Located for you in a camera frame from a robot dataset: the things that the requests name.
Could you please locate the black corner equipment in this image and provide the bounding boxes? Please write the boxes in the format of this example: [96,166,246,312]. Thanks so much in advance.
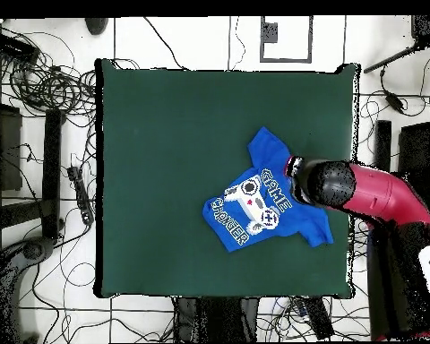
[410,14,430,46]

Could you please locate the black slanted rod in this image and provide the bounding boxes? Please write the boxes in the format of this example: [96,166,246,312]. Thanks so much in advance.
[363,41,422,74]

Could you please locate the black power strip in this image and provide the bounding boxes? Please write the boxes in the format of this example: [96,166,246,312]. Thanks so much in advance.
[66,165,95,226]
[300,297,335,340]

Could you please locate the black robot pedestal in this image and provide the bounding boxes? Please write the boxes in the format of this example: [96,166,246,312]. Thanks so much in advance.
[174,297,261,343]

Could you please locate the small grey square plate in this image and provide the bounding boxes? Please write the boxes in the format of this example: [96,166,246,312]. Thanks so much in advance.
[262,21,280,44]

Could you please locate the dark oval shoe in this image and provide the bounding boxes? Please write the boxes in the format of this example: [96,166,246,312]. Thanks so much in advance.
[84,17,110,36]

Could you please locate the dark flat panel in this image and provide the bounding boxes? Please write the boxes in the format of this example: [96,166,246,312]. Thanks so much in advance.
[0,101,23,193]
[397,120,430,202]

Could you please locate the black upright bar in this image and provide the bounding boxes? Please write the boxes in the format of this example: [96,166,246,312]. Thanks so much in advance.
[374,119,392,172]
[41,108,63,240]

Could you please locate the black round stand base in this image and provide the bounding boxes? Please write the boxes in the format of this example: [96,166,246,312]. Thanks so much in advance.
[21,236,56,262]

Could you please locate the black electronics box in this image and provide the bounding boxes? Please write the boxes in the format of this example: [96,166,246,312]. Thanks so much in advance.
[0,31,41,65]

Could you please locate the dark green table cloth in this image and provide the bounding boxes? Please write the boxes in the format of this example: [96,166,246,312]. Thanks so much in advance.
[92,57,362,300]

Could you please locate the grey rectangular floor frame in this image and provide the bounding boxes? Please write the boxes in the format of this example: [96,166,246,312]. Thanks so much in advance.
[260,15,314,65]

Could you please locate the tangled black cables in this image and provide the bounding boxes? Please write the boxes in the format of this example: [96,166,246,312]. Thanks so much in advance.
[0,21,99,126]

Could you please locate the blue printed shirt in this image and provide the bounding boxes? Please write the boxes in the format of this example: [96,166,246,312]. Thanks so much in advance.
[201,125,335,254]

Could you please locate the black power adapter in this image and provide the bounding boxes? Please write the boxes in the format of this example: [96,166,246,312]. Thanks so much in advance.
[383,90,407,113]

